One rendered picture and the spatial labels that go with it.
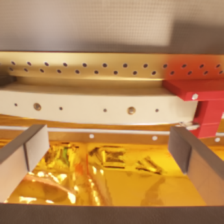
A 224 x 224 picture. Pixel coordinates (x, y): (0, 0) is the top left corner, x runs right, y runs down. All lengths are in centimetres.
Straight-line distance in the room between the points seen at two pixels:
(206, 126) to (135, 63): 16
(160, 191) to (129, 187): 8
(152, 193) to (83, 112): 31
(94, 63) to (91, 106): 7
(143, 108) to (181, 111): 7
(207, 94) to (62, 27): 23
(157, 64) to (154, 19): 7
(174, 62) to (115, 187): 34
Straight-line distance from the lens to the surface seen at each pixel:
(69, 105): 26
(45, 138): 17
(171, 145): 16
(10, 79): 36
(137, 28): 24
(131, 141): 41
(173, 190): 48
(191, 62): 30
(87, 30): 24
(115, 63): 26
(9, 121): 46
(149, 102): 26
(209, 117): 30
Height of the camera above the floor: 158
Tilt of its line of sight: 26 degrees up
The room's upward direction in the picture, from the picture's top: 179 degrees counter-clockwise
